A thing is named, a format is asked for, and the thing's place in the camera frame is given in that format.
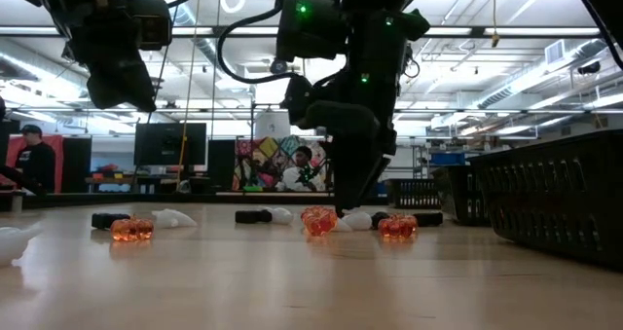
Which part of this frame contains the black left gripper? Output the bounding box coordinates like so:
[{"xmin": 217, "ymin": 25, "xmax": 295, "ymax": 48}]
[{"xmin": 62, "ymin": 13, "xmax": 158, "ymax": 113}]

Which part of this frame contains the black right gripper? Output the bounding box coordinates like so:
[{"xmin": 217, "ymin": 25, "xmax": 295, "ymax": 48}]
[{"xmin": 282, "ymin": 56, "xmax": 405, "ymax": 213}]

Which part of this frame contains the black plastic mesh basket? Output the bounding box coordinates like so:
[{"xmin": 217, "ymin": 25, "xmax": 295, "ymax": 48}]
[
  {"xmin": 469, "ymin": 128, "xmax": 623, "ymax": 273},
  {"xmin": 384, "ymin": 177, "xmax": 442, "ymax": 210},
  {"xmin": 430, "ymin": 164, "xmax": 491, "ymax": 228}
]

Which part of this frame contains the person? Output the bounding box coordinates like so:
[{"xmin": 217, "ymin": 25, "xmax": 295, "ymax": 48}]
[
  {"xmin": 275, "ymin": 145, "xmax": 326, "ymax": 193},
  {"xmin": 14, "ymin": 124, "xmax": 57, "ymax": 195}
]

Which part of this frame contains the orange translucent plastic pumpkin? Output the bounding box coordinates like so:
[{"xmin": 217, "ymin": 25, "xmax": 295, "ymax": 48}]
[
  {"xmin": 300, "ymin": 205, "xmax": 339, "ymax": 238},
  {"xmin": 378, "ymin": 214, "xmax": 419, "ymax": 239},
  {"xmin": 110, "ymin": 216, "xmax": 155, "ymax": 243}
]

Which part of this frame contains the black flat monitor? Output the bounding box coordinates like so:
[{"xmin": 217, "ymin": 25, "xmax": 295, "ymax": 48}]
[{"xmin": 133, "ymin": 122, "xmax": 208, "ymax": 166}]

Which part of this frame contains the black upright panel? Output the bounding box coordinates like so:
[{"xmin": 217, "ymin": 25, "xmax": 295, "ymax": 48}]
[
  {"xmin": 64, "ymin": 137, "xmax": 93, "ymax": 194},
  {"xmin": 207, "ymin": 139, "xmax": 238, "ymax": 194}
]

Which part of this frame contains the dark background desk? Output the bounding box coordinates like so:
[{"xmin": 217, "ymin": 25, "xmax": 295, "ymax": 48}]
[{"xmin": 85, "ymin": 173, "xmax": 181, "ymax": 195}]

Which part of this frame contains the blue storage bin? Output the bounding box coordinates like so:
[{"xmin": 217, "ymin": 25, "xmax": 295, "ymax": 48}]
[{"xmin": 430, "ymin": 152, "xmax": 467, "ymax": 166}]

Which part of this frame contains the red curtain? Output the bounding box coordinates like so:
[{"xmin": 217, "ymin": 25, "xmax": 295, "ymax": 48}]
[{"xmin": 5, "ymin": 134, "xmax": 66, "ymax": 195}]

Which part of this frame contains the white box fixture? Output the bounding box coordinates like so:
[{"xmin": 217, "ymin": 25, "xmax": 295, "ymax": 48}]
[{"xmin": 254, "ymin": 111, "xmax": 292, "ymax": 139}]

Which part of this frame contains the black overhead light bar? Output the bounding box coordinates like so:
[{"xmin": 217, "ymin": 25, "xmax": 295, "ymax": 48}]
[{"xmin": 0, "ymin": 25, "xmax": 603, "ymax": 40}]

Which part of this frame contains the white ceiling vent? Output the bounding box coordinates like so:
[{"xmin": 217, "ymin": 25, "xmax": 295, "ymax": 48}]
[{"xmin": 544, "ymin": 39, "xmax": 567, "ymax": 66}]

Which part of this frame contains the black ceiling fixture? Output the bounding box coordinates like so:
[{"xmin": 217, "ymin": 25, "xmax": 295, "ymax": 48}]
[{"xmin": 577, "ymin": 60, "xmax": 603, "ymax": 76}]

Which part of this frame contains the black hanging cable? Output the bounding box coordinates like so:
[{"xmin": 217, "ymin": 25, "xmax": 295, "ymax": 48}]
[{"xmin": 145, "ymin": 0, "xmax": 186, "ymax": 125}]

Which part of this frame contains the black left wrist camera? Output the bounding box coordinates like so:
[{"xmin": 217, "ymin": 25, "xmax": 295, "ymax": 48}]
[{"xmin": 127, "ymin": 0, "xmax": 173, "ymax": 52}]

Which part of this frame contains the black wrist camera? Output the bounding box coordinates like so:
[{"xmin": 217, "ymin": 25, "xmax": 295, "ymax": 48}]
[
  {"xmin": 127, "ymin": 0, "xmax": 173, "ymax": 52},
  {"xmin": 274, "ymin": 0, "xmax": 349, "ymax": 62}
]

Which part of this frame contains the colourful patterned wall panel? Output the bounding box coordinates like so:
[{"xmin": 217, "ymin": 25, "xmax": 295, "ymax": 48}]
[{"xmin": 235, "ymin": 135, "xmax": 335, "ymax": 193}]

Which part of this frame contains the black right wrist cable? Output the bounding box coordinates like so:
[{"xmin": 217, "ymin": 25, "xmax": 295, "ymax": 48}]
[{"xmin": 216, "ymin": 8, "xmax": 293, "ymax": 86}]

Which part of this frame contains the black metal table frame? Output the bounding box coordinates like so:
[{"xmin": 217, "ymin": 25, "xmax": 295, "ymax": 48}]
[{"xmin": 21, "ymin": 192, "xmax": 388, "ymax": 209}]

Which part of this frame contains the black metal stand frame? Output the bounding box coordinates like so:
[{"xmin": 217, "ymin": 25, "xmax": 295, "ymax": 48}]
[{"xmin": 249, "ymin": 100, "xmax": 293, "ymax": 195}]

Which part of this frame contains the black curved bracket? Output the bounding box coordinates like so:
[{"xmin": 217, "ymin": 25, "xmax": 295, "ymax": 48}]
[{"xmin": 0, "ymin": 166, "xmax": 35, "ymax": 195}]

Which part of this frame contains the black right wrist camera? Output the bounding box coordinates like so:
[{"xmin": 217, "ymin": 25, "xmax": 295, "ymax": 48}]
[{"xmin": 274, "ymin": 0, "xmax": 349, "ymax": 62}]

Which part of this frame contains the yellow hanging cord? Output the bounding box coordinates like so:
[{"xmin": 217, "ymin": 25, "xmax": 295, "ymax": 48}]
[{"xmin": 489, "ymin": 0, "xmax": 502, "ymax": 49}]

